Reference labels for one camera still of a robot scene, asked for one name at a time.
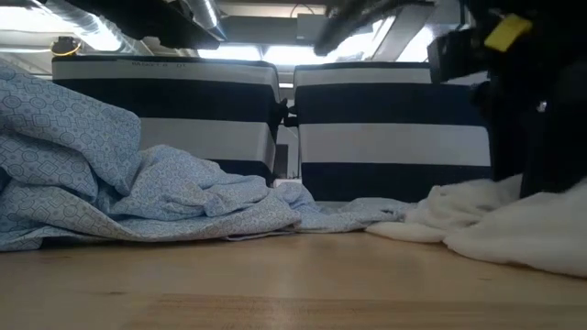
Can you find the long ribbed ceiling duct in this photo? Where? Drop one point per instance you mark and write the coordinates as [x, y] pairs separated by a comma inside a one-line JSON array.
[[64, 11]]

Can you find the small white box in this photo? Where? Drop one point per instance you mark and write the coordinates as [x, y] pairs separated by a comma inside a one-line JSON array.
[[288, 182]]

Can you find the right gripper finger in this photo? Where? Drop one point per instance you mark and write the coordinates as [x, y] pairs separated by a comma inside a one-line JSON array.
[[504, 133], [555, 133]]

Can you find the grey ceiling beam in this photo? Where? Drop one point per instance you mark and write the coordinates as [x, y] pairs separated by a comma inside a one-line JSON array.
[[408, 32]]

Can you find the navy white striped fabric bin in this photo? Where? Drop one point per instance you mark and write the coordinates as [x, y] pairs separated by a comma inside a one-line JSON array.
[[390, 137], [183, 96]]

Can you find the silver round ventilation duct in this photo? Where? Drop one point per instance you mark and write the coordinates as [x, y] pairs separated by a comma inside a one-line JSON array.
[[206, 16]]

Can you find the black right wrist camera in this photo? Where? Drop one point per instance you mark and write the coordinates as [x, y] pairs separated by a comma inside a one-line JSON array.
[[456, 57]]

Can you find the white fleece cloth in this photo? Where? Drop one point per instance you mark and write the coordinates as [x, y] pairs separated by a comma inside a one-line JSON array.
[[527, 234]]

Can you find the light blue patterned cloth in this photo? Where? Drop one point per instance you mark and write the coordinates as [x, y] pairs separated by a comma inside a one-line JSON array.
[[69, 160]]

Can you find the yellow black ceiling object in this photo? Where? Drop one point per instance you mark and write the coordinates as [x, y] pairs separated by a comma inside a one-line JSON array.
[[65, 46]]

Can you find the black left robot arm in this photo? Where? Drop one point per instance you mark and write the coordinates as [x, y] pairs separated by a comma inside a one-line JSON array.
[[151, 20]]

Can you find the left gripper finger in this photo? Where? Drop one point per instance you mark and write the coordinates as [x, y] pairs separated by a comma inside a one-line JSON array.
[[348, 26]]

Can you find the grey ceiling box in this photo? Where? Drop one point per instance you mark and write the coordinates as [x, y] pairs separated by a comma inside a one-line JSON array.
[[312, 27]]

